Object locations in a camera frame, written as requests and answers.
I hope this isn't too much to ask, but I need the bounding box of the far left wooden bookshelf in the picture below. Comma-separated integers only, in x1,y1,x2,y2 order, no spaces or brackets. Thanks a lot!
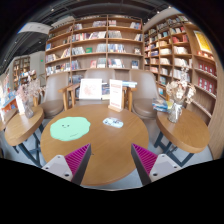
13,56,36,89

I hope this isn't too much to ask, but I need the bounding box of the beige chair right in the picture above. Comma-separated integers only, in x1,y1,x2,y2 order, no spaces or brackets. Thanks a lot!
128,69,161,120

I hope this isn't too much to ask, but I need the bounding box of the green cloud-shaped mouse pad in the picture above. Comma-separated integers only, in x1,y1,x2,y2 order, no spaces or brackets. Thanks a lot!
50,117,91,141

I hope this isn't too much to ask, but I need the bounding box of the large wooden bookshelf centre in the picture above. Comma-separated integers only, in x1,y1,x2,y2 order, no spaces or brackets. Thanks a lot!
45,14,144,76

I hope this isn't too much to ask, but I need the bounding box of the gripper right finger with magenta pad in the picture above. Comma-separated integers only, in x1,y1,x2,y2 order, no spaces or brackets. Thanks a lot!
131,144,181,186

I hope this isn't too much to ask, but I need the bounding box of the left vase with pink flowers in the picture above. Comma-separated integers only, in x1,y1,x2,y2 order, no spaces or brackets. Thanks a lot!
21,79,40,118

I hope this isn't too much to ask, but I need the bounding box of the round wooden table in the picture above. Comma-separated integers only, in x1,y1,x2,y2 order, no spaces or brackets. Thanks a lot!
154,109,210,166
40,104,149,186
5,106,44,167

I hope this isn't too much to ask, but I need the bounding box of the glass vase with dried flowers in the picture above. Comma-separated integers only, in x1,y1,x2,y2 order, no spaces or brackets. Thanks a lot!
166,67,196,123

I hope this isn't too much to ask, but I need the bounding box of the round wooden centre table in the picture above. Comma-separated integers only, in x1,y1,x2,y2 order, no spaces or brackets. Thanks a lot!
40,104,149,186

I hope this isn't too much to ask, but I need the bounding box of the upright white sign stand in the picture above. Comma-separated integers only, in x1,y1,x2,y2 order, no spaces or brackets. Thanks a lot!
108,79,122,112

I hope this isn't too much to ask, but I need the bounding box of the yellow poster on shelf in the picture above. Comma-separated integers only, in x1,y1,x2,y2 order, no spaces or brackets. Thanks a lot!
194,31,211,53

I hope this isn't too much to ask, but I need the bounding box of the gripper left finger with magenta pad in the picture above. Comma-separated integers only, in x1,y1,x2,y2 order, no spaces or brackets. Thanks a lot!
42,144,91,185

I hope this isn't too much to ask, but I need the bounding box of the stack of books on right table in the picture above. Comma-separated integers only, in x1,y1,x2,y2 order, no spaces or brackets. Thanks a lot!
152,99,168,112

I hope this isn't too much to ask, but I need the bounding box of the round wooden right table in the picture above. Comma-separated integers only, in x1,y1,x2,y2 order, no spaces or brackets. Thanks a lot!
154,109,210,166

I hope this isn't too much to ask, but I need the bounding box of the beige chair left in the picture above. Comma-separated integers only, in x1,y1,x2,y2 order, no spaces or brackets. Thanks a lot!
40,73,68,118

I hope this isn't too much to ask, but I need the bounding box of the white framed picture board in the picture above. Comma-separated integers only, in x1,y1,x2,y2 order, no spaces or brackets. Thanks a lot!
79,78,102,99

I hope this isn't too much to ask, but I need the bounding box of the round wooden left table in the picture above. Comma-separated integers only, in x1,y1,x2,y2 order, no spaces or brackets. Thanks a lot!
5,106,44,167

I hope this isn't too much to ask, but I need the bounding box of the wooden bookshelf right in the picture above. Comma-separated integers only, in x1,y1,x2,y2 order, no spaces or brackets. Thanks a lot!
143,10,224,159

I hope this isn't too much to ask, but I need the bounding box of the white card on left table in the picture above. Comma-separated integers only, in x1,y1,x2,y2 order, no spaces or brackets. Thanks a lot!
16,96,25,115

